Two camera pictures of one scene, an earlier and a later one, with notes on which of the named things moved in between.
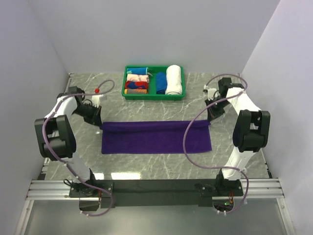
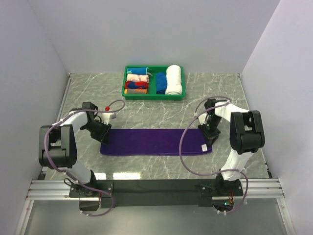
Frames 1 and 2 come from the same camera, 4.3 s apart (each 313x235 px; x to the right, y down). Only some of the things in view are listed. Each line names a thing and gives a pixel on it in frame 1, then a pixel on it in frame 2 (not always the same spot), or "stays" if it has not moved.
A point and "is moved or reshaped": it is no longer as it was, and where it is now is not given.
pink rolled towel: (137, 78) stays
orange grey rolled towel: (135, 91) stays
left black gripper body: (88, 112) -> (98, 129)
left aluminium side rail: (44, 168) stays
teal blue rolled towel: (139, 70) stays
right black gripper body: (217, 109) -> (210, 129)
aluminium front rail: (59, 190) stays
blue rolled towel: (161, 82) stays
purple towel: (155, 137) is moved or reshaped
